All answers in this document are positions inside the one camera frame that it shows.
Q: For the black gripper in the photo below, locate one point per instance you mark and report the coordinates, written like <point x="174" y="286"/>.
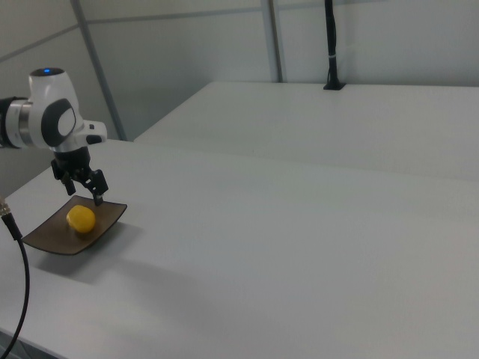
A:
<point x="73" y="162"/>

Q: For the yellow lemon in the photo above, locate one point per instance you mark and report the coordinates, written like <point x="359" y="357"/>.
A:
<point x="80" y="218"/>

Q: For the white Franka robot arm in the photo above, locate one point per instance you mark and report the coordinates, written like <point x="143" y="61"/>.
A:
<point x="41" y="93"/>

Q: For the brown square ceramic plate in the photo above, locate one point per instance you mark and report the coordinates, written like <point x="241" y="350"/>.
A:
<point x="48" y="239"/>

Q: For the black pole with white band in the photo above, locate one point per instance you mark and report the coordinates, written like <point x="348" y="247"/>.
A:
<point x="331" y="37"/>

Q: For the grey partition corner post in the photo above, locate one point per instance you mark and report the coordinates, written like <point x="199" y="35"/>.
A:
<point x="100" y="75"/>

